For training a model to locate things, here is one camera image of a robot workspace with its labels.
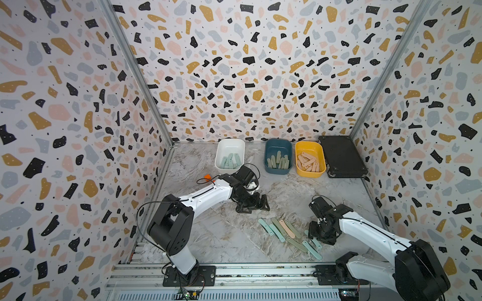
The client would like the olive knife lowest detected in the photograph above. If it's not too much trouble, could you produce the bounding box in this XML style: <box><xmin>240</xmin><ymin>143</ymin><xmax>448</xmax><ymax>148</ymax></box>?
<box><xmin>286</xmin><ymin>237</ymin><xmax>309</xmax><ymax>253</ymax></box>

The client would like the mint knife lowest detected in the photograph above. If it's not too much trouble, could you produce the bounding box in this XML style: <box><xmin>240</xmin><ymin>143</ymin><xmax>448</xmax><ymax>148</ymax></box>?
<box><xmin>302</xmin><ymin>240</ymin><xmax>323</xmax><ymax>261</ymax></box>

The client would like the olive knife bottom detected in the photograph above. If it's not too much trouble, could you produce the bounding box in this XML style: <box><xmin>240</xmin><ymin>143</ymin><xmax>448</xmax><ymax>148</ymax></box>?
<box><xmin>271</xmin><ymin>218</ymin><xmax>288</xmax><ymax>237</ymax></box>

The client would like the white storage box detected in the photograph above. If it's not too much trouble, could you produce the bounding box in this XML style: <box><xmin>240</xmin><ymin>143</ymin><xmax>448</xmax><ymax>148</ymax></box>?
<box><xmin>215</xmin><ymin>139</ymin><xmax>245</xmax><ymax>174</ymax></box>

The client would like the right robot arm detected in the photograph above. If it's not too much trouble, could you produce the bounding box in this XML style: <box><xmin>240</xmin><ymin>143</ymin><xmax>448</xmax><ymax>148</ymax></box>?
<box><xmin>308</xmin><ymin>195</ymin><xmax>451</xmax><ymax>300</ymax></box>

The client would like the yellow storage box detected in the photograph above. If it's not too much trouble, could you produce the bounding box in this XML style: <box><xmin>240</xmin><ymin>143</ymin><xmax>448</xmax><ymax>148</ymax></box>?
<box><xmin>295</xmin><ymin>141</ymin><xmax>326</xmax><ymax>178</ymax></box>

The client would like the aluminium front rail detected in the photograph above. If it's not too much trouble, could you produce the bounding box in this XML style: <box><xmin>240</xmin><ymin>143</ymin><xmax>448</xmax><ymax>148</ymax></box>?
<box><xmin>106</xmin><ymin>263</ymin><xmax>401</xmax><ymax>300</ymax></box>

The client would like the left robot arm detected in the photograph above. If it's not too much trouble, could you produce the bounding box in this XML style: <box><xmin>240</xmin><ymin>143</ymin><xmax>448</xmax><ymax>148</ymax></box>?
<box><xmin>139</xmin><ymin>164</ymin><xmax>270</xmax><ymax>277</ymax></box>

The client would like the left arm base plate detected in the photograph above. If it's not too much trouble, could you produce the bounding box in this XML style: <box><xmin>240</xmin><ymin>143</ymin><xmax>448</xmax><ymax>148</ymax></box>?
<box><xmin>163</xmin><ymin>265</ymin><xmax>217</xmax><ymax>287</ymax></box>

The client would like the dark teal storage box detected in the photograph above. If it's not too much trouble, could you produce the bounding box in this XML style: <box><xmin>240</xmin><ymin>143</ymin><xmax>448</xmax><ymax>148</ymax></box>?
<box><xmin>264</xmin><ymin>139</ymin><xmax>293</xmax><ymax>175</ymax></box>

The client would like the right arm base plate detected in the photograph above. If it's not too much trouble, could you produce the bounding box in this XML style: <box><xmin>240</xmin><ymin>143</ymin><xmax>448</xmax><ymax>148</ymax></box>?
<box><xmin>312</xmin><ymin>264</ymin><xmax>369</xmax><ymax>285</ymax></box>

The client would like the black case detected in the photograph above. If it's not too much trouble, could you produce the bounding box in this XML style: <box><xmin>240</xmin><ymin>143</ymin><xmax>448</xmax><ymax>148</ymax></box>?
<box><xmin>318</xmin><ymin>135</ymin><xmax>368</xmax><ymax>178</ymax></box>

